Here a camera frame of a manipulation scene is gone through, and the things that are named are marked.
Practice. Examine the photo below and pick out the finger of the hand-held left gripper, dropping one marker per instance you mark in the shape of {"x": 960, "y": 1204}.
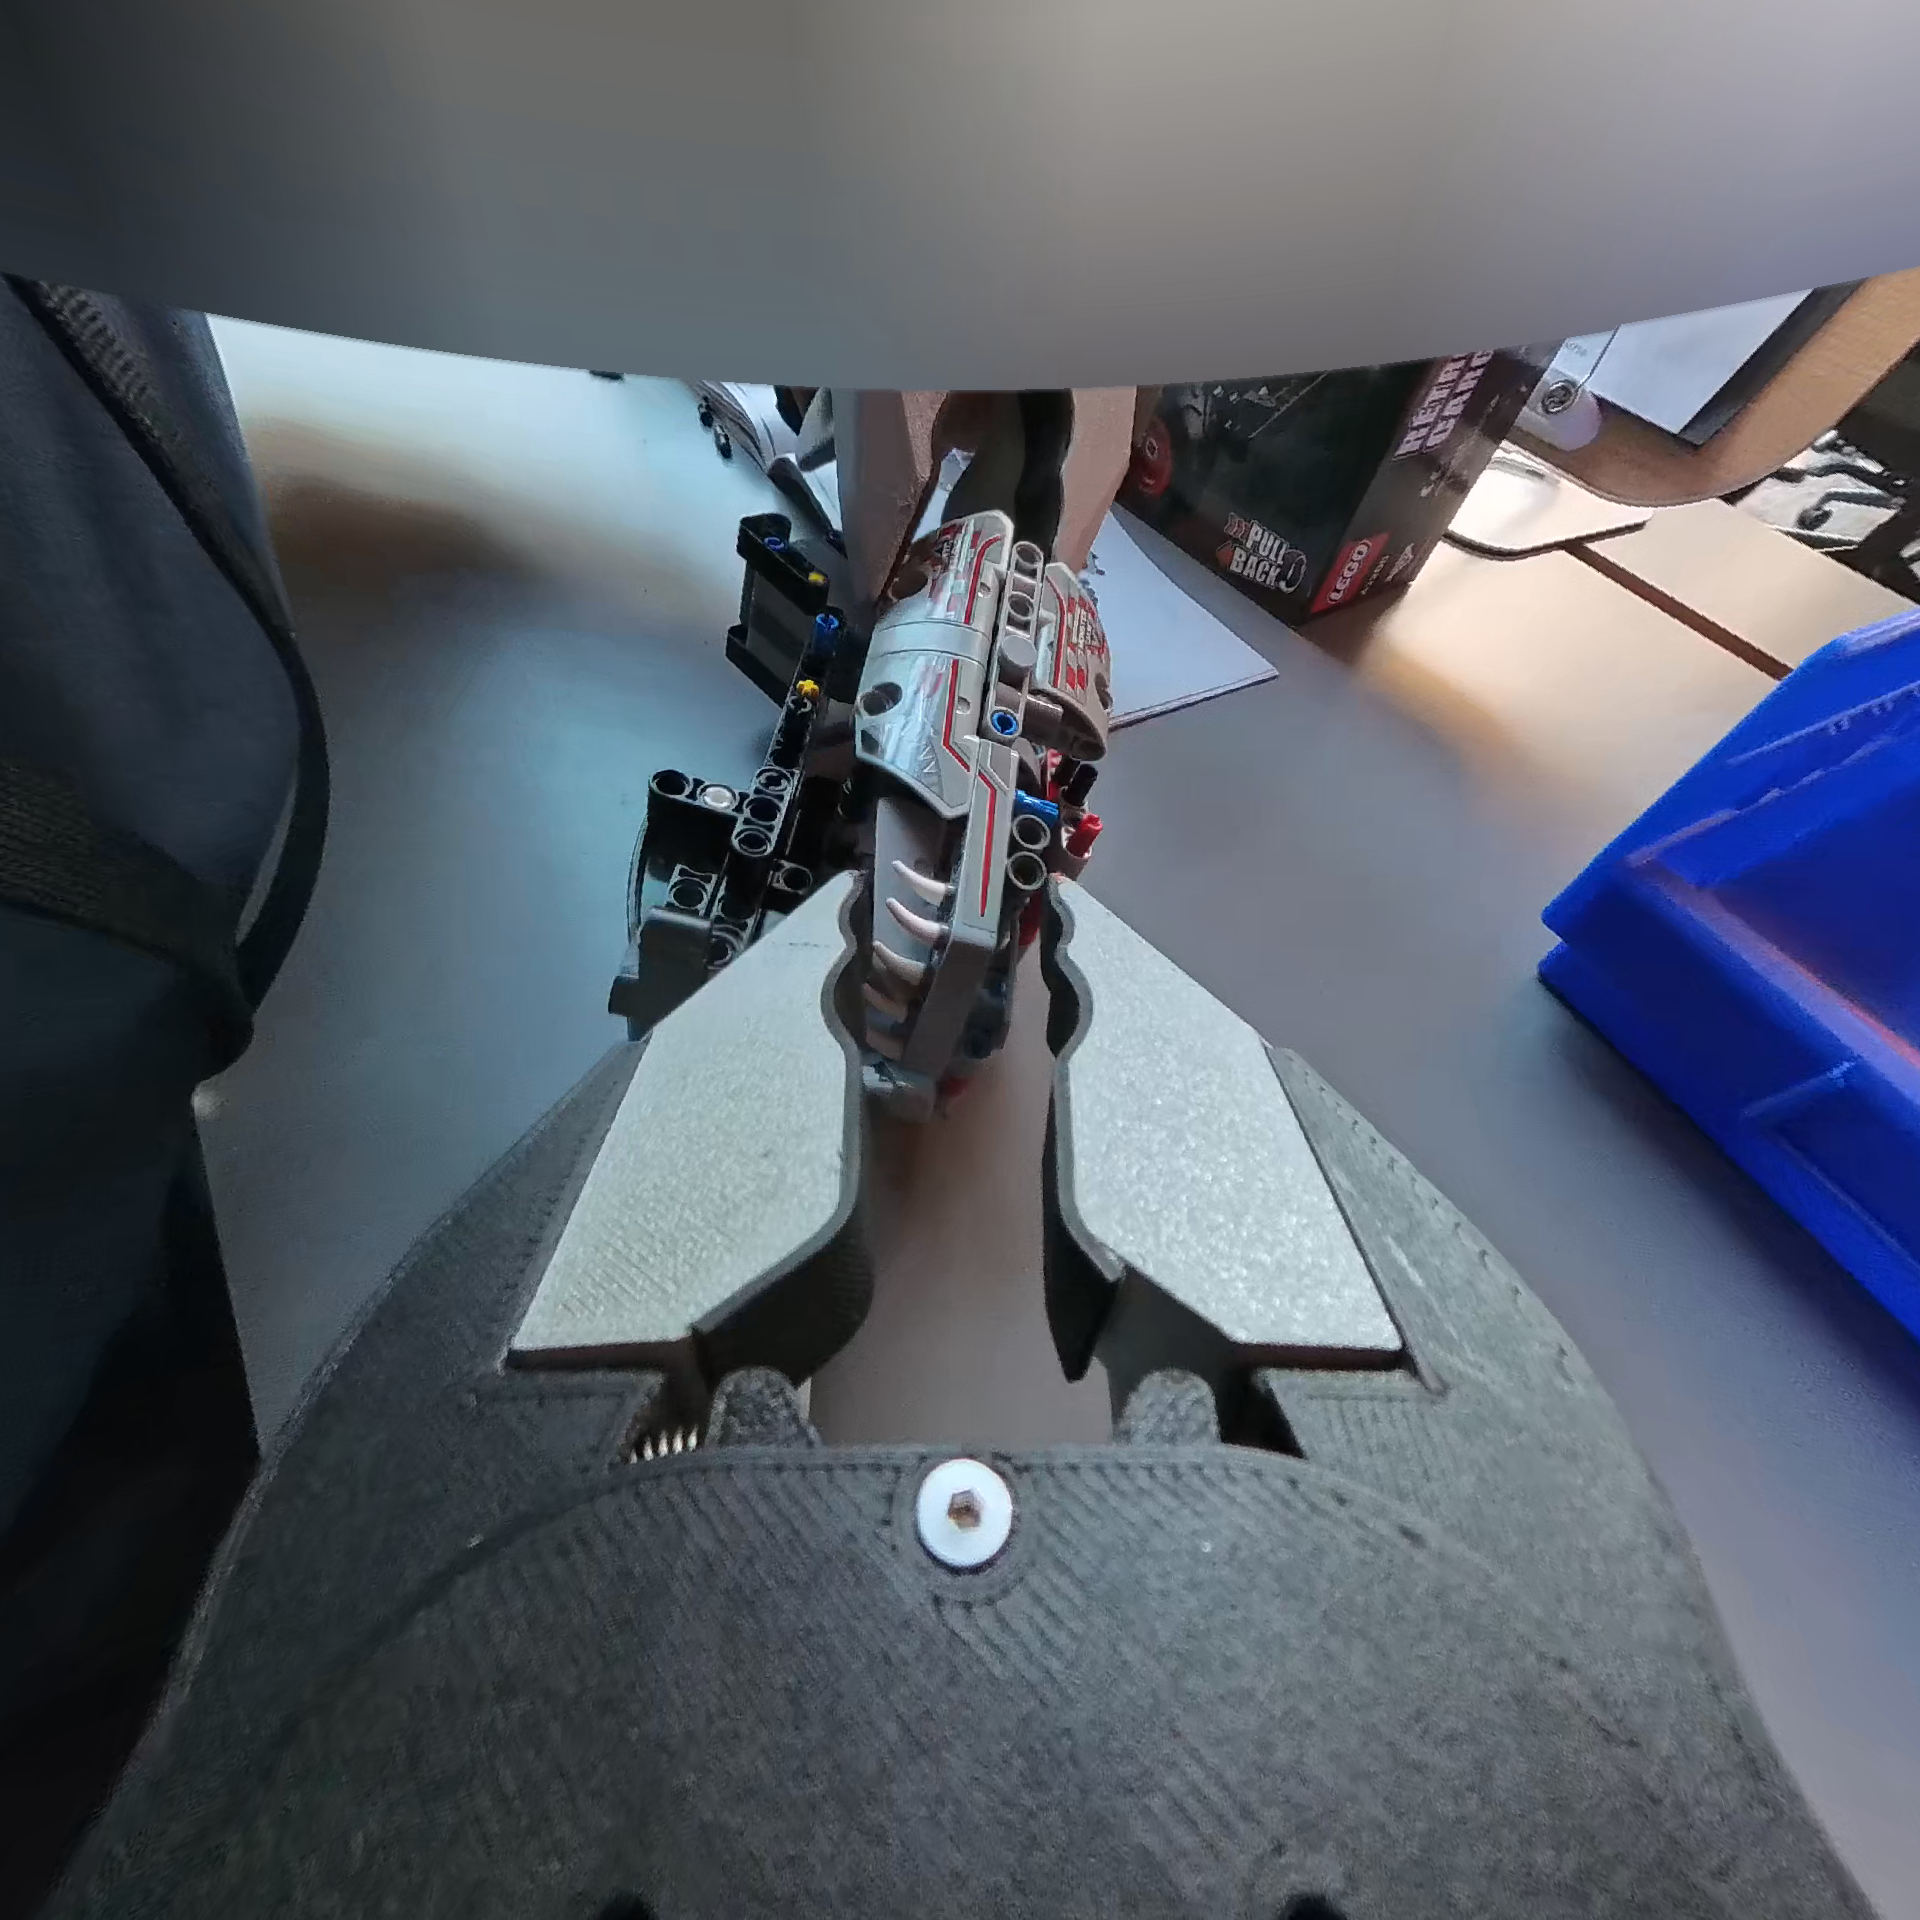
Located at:
{"x": 1095, "y": 450}
{"x": 885, "y": 480}

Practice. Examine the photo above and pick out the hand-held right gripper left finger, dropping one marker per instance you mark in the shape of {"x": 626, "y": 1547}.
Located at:
{"x": 705, "y": 1154}

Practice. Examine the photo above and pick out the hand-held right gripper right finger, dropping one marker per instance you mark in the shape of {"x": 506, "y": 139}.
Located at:
{"x": 1200, "y": 1170}

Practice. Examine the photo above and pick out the grey and red lego model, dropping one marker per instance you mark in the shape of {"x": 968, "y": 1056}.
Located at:
{"x": 931, "y": 721}

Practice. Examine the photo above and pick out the lego instruction booklet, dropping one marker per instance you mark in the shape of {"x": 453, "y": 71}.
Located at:
{"x": 1184, "y": 645}

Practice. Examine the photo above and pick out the black lego set box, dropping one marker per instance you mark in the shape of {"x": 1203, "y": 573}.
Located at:
{"x": 1320, "y": 480}

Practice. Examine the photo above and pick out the person's left hand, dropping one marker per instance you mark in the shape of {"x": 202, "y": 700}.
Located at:
{"x": 974, "y": 423}

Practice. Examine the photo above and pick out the white printed instruction sheet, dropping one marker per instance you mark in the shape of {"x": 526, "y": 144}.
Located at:
{"x": 1694, "y": 361}

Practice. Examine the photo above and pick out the blue plastic bin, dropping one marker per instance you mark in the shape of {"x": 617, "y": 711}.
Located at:
{"x": 1771, "y": 930}

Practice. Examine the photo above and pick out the brown display board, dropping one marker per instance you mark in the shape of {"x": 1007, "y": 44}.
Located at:
{"x": 1725, "y": 472}

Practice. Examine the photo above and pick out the person's dark clothed torso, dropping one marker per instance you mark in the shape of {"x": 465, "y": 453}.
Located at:
{"x": 105, "y": 751}

